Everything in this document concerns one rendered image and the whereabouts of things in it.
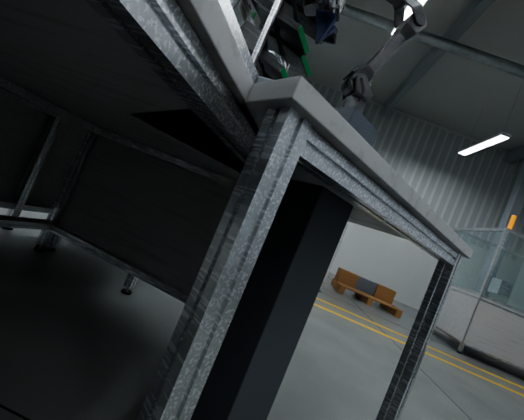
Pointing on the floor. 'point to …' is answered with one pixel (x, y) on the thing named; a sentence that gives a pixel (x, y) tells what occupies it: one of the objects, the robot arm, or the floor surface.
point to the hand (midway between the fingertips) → (321, 32)
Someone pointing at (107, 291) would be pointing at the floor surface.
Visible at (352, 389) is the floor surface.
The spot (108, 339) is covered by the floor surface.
